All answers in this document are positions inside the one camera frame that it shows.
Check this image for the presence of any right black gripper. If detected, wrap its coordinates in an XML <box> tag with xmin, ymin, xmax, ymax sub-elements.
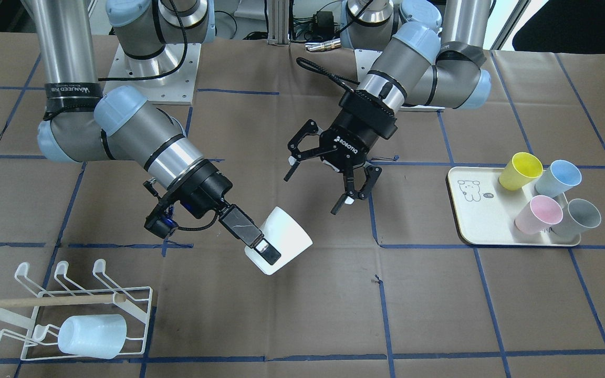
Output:
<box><xmin>144</xmin><ymin>160</ymin><xmax>281</xmax><ymax>266</ymax></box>

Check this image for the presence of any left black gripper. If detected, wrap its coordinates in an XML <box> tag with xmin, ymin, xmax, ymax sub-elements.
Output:
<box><xmin>284</xmin><ymin>89</ymin><xmax>399</xmax><ymax>216</ymax></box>

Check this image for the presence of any pale green plastic cup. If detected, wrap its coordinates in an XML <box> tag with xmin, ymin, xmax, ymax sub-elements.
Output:
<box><xmin>244</xmin><ymin>207</ymin><xmax>313</xmax><ymax>275</ymax></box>

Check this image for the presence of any light blue plastic cup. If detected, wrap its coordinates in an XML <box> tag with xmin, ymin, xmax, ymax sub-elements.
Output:
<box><xmin>58</xmin><ymin>315</ymin><xmax>127</xmax><ymax>359</ymax></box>

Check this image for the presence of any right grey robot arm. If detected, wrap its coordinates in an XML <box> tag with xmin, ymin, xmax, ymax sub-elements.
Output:
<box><xmin>24</xmin><ymin>1</ymin><xmax>283</xmax><ymax>266</ymax></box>

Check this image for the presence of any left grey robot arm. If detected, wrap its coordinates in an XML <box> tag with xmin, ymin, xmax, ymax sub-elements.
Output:
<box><xmin>284</xmin><ymin>1</ymin><xmax>492</xmax><ymax>214</ymax></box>

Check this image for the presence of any yellow plastic cup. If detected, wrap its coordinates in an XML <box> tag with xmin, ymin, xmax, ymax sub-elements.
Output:
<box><xmin>499</xmin><ymin>152</ymin><xmax>544</xmax><ymax>191</ymax></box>

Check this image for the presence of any pink plastic cup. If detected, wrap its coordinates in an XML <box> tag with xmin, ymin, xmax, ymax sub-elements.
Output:
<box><xmin>514</xmin><ymin>195</ymin><xmax>564</xmax><ymax>235</ymax></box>

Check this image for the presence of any grey plastic cup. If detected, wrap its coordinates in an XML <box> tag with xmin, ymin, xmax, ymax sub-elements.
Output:
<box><xmin>552</xmin><ymin>198</ymin><xmax>602</xmax><ymax>238</ymax></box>

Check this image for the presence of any cream plastic tray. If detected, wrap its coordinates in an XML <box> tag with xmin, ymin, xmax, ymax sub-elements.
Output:
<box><xmin>447</xmin><ymin>167</ymin><xmax>581</xmax><ymax>247</ymax></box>

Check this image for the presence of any black braided cable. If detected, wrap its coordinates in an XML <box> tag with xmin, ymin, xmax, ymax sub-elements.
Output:
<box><xmin>296</xmin><ymin>57</ymin><xmax>361</xmax><ymax>92</ymax></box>
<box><xmin>169</xmin><ymin>210</ymin><xmax>222</xmax><ymax>233</ymax></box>

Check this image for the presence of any aluminium frame post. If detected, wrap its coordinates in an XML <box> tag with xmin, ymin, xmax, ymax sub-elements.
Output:
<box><xmin>265</xmin><ymin>0</ymin><xmax>293</xmax><ymax>46</ymax></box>

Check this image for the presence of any white wire cup rack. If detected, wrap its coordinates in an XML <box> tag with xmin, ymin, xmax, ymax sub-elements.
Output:
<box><xmin>0</xmin><ymin>259</ymin><xmax>153</xmax><ymax>361</ymax></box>

